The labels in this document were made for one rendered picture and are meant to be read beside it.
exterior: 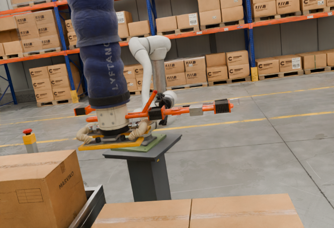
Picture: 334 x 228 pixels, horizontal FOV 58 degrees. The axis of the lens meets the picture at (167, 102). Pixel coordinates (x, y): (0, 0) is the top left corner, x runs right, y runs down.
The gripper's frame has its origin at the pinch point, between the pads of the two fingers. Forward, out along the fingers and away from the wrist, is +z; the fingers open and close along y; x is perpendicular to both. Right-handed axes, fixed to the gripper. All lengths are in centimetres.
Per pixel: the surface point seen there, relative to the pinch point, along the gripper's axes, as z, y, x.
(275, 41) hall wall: -856, 27, -221
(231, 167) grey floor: -177, 119, -37
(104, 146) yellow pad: 14.1, 11.4, 29.2
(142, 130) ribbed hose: 10.0, 6.1, 8.5
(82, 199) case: -16, 59, 65
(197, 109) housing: 3.2, -0.3, -20.3
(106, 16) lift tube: 7, -53, 18
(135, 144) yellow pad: 14.3, 11.8, 12.2
